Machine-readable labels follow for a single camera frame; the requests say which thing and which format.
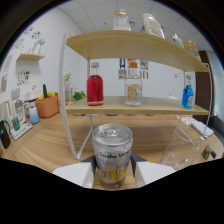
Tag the glass jar of limes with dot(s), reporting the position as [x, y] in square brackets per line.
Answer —
[208, 152]

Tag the clear drinking glass with ice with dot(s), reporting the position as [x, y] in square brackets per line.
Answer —
[181, 150]

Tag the white bottle with blue base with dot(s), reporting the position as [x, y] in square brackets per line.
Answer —
[34, 116]

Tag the silver black soda water can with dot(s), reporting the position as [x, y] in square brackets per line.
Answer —
[112, 156]

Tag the white tray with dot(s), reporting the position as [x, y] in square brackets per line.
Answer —
[22, 130]

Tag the blue curacao bottle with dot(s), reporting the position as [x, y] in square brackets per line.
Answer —
[187, 96]

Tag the wooden wall shelf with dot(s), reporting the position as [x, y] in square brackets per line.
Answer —
[30, 57]

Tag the multicolour wall poster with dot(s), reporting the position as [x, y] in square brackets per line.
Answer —
[144, 70]

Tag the teal cup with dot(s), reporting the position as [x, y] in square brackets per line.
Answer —
[15, 123]

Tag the red liquid glass bottle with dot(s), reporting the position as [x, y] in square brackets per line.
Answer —
[95, 88]

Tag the large white milk bottle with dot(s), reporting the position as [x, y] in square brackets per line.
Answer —
[153, 26]

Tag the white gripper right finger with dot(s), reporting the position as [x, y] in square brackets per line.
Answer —
[155, 171]

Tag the white figure ornament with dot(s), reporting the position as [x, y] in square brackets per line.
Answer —
[39, 43]

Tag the white-framed two-tier wooden rack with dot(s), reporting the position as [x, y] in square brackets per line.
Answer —
[133, 46]

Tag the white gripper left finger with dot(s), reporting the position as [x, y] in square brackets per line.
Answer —
[75, 173]

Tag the white zip pouch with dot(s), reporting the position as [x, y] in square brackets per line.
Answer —
[202, 128]

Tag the brown door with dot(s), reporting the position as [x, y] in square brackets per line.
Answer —
[201, 86]

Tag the clear bottle with orange cap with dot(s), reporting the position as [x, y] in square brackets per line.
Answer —
[133, 90]

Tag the red wall poster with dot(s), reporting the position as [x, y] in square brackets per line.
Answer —
[130, 60]

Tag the clear bottle with green cap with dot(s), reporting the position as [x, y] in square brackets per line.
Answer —
[177, 40]

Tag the green potted plant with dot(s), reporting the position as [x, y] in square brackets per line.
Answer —
[79, 95]

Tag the black handbag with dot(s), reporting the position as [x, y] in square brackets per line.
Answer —
[4, 135]

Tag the glass jar with cork lid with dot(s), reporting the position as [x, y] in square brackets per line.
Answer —
[121, 21]

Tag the white flower in pot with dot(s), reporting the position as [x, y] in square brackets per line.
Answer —
[68, 78]

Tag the blue wall poster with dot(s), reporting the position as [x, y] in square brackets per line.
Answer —
[122, 68]

